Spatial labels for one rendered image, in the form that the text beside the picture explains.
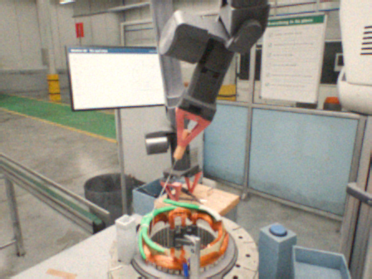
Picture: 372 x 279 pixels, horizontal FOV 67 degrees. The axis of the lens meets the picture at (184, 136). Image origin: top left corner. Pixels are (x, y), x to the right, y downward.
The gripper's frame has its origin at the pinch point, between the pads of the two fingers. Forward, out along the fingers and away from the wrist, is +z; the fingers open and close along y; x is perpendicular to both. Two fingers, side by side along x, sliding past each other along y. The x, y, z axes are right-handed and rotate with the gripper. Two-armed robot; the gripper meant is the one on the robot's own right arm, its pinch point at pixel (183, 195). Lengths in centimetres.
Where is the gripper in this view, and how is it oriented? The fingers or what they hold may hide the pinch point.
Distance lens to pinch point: 88.8
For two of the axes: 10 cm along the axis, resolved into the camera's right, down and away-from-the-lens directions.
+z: 0.6, 9.6, 2.6
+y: -5.9, 2.4, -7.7
